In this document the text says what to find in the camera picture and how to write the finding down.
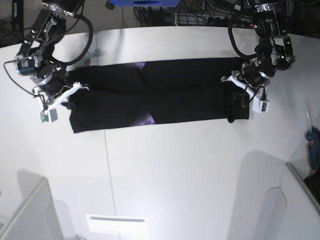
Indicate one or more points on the black keyboard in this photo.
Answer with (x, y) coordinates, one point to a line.
(312, 182)

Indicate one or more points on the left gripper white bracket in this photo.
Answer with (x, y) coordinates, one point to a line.
(240, 83)

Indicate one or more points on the blue glue gun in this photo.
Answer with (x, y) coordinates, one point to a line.
(313, 138)

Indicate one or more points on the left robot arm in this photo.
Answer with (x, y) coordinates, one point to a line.
(273, 53)

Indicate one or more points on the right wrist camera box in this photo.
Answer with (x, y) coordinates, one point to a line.
(48, 116)

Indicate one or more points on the blue box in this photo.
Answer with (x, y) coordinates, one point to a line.
(145, 3)

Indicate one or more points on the black T-shirt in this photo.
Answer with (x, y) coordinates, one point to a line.
(155, 92)

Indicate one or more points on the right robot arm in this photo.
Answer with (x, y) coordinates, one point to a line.
(35, 57)

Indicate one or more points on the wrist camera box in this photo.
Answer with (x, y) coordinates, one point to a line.
(260, 106)
(48, 116)

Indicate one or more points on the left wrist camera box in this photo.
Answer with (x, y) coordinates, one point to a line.
(260, 106)

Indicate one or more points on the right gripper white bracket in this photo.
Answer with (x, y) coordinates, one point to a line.
(52, 102)

